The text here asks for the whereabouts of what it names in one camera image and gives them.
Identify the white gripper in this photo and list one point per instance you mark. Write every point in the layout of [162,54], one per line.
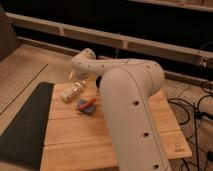
[77,75]

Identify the clear plastic bottle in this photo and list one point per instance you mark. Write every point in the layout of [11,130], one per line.
[72,91]

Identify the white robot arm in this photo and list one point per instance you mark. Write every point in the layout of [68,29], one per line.
[125,88]

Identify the dark ceramic bowl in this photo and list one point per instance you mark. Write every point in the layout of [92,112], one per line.
[98,81]

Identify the orange red marker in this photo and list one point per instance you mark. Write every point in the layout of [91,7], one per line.
[87,104]

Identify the blue cloth piece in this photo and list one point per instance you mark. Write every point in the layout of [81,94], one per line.
[89,110]

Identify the grey sofa corner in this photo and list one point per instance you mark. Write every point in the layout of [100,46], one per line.
[8,39]

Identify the dark grey floor mat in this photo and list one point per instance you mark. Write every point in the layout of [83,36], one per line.
[23,140]

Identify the wooden shelf rail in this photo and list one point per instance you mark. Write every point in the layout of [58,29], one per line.
[133,44]

